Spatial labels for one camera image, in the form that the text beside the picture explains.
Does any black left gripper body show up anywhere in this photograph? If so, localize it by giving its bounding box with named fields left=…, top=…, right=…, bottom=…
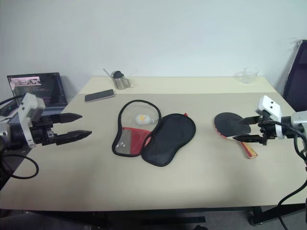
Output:
left=31, top=115, right=59, bottom=147

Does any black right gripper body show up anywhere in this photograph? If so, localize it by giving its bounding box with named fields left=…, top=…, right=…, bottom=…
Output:
left=257, top=109, right=277, bottom=146

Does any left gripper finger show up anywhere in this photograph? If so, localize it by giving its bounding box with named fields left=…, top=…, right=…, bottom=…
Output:
left=50, top=113, right=83, bottom=125
left=56, top=130, right=93, bottom=146

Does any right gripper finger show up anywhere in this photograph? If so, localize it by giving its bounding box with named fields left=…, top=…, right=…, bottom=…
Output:
left=238, top=115, right=261, bottom=126
left=232, top=134, right=260, bottom=144

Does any black table tennis paddle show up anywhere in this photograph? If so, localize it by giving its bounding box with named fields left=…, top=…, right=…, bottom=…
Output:
left=213, top=112, right=259, bottom=160

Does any black paddle case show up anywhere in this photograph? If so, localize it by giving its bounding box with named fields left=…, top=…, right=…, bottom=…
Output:
left=111, top=99, right=197, bottom=168

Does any open laptop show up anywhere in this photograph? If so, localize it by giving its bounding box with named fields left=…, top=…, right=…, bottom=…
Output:
left=6, top=71, right=69, bottom=120

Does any black smartphone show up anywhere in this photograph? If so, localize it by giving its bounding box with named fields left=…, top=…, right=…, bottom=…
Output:
left=84, top=89, right=116, bottom=104

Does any black device with green light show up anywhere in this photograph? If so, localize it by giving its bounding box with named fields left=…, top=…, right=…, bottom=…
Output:
left=0, top=101, right=16, bottom=117

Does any stainless steel cup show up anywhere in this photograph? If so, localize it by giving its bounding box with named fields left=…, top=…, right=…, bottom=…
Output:
left=112, top=74, right=131, bottom=90

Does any dark fabric office chair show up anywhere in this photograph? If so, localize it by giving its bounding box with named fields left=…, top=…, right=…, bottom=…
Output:
left=282, top=39, right=307, bottom=111

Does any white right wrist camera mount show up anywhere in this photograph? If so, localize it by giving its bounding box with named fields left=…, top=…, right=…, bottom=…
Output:
left=255, top=95, right=284, bottom=140

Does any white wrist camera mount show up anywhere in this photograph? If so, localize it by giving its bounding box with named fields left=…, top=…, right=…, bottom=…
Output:
left=255, top=95, right=284, bottom=140
left=18, top=92, right=46, bottom=148

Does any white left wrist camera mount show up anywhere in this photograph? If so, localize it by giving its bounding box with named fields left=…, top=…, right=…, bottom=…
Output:
left=18, top=92, right=46, bottom=148

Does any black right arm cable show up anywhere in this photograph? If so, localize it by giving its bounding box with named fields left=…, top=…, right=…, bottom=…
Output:
left=263, top=119, right=307, bottom=208

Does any white plush keychain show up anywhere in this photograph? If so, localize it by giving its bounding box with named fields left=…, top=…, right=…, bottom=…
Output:
left=134, top=114, right=154, bottom=126

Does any black table frame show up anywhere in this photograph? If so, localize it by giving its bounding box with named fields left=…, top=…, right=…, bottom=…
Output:
left=0, top=203, right=307, bottom=230

